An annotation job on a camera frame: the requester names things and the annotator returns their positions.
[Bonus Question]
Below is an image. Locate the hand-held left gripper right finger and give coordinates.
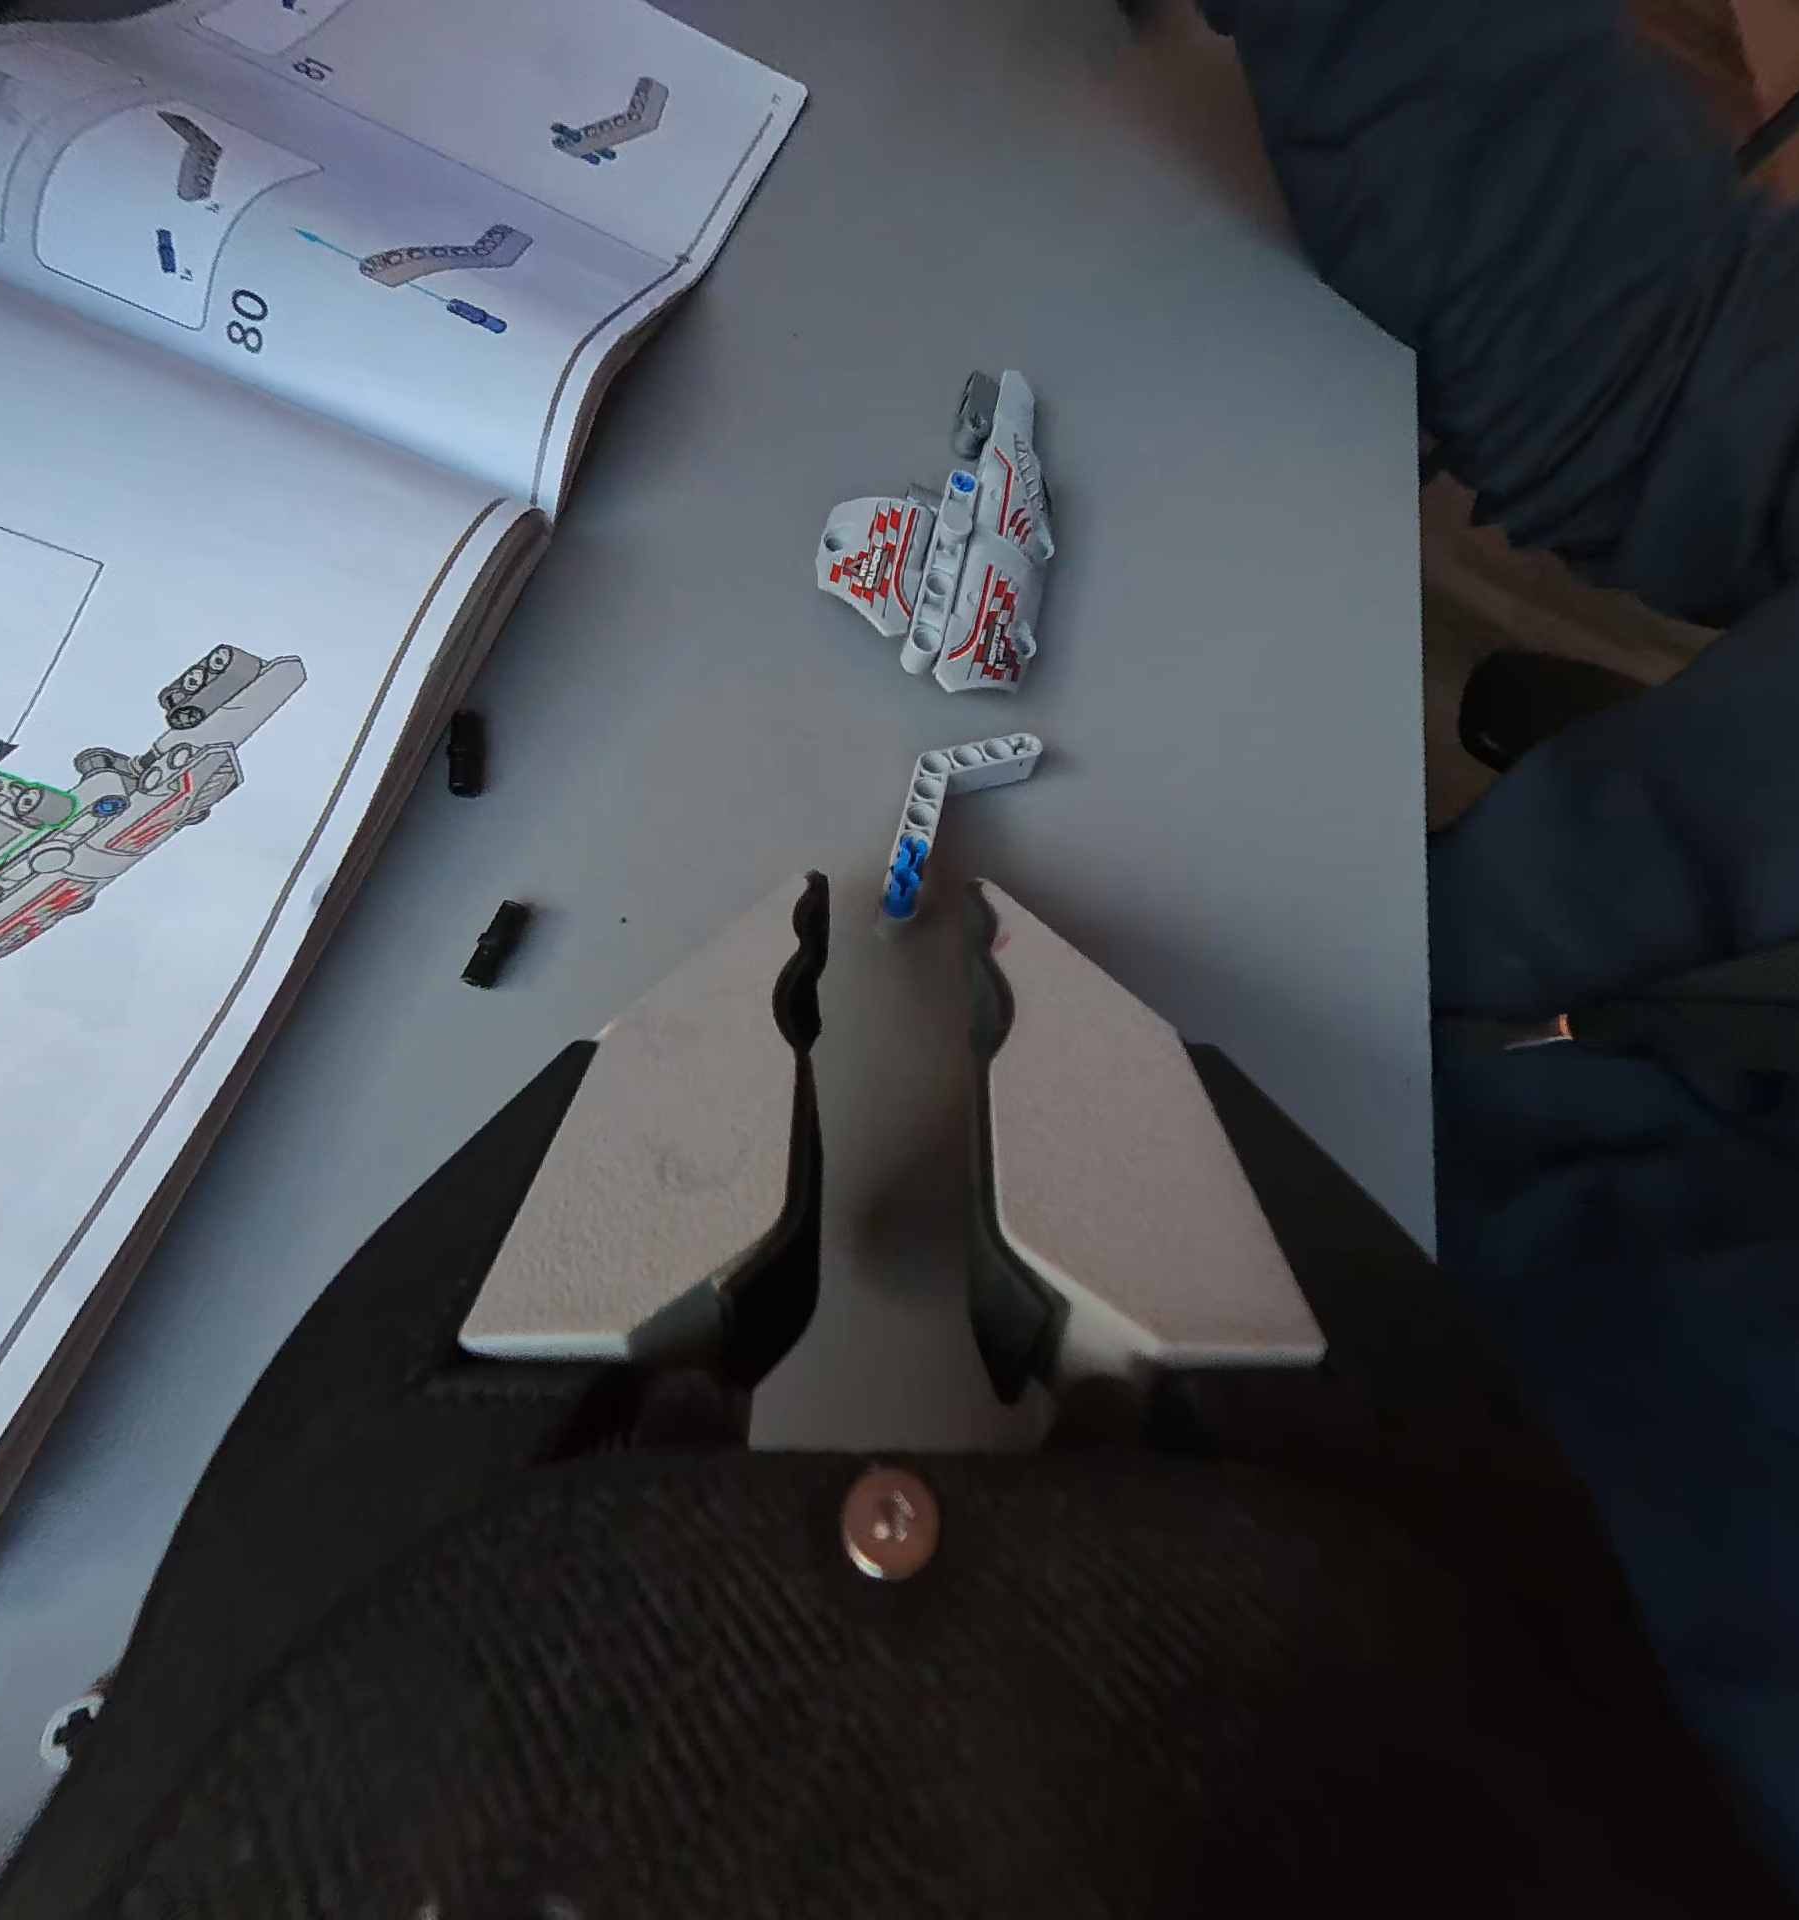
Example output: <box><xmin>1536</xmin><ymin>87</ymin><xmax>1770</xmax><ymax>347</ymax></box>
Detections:
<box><xmin>963</xmin><ymin>878</ymin><xmax>1327</xmax><ymax>1405</ymax></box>

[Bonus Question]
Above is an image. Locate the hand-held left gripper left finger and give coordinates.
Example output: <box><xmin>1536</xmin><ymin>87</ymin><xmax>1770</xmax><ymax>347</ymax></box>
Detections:
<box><xmin>454</xmin><ymin>867</ymin><xmax>833</xmax><ymax>1401</ymax></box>

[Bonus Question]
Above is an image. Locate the bent grey lego beam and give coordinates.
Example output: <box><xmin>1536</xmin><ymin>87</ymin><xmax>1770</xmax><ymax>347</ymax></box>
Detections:
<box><xmin>873</xmin><ymin>726</ymin><xmax>1046</xmax><ymax>942</ymax></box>

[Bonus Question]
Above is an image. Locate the grey red-patterned lego assembly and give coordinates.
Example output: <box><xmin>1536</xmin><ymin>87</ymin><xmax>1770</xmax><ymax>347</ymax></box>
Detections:
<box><xmin>816</xmin><ymin>370</ymin><xmax>1059</xmax><ymax>694</ymax></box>

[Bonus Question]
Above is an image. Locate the lego instruction booklet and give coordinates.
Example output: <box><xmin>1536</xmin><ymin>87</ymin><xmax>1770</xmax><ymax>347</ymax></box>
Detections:
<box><xmin>0</xmin><ymin>0</ymin><xmax>811</xmax><ymax>1622</ymax></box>

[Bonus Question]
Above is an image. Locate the dark rounded object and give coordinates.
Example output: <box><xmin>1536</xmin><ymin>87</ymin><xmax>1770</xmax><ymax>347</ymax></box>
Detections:
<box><xmin>1454</xmin><ymin>645</ymin><xmax>1644</xmax><ymax>779</ymax></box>

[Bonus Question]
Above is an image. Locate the person's dark blue clothing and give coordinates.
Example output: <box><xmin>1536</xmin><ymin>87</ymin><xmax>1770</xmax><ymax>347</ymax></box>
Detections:
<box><xmin>1197</xmin><ymin>0</ymin><xmax>1799</xmax><ymax>1920</ymax></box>

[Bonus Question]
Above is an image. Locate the black strap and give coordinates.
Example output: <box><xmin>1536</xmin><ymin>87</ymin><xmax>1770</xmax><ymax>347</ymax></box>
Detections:
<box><xmin>1436</xmin><ymin>927</ymin><xmax>1799</xmax><ymax>1077</ymax></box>

